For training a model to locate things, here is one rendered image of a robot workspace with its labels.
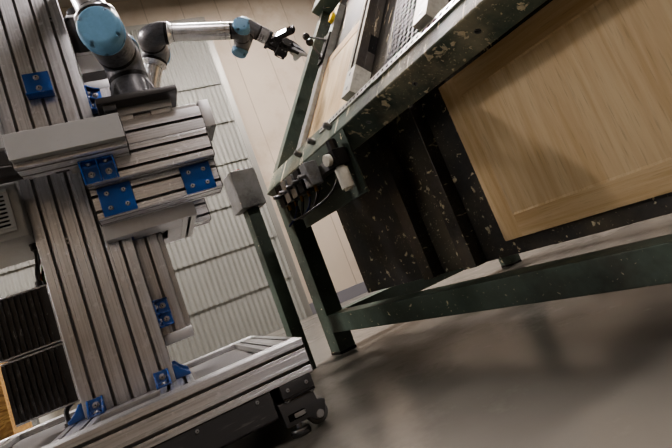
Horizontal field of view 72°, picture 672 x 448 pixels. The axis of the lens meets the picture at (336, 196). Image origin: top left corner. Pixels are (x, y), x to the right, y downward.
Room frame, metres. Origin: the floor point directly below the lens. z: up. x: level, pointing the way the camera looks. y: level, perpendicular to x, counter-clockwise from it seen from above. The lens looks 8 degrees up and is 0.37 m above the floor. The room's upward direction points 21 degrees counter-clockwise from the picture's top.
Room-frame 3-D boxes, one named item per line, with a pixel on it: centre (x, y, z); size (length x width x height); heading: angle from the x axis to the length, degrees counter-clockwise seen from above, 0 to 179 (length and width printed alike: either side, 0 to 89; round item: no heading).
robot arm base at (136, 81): (1.35, 0.47, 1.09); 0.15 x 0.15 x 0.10
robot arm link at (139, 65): (1.34, 0.47, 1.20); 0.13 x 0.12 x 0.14; 10
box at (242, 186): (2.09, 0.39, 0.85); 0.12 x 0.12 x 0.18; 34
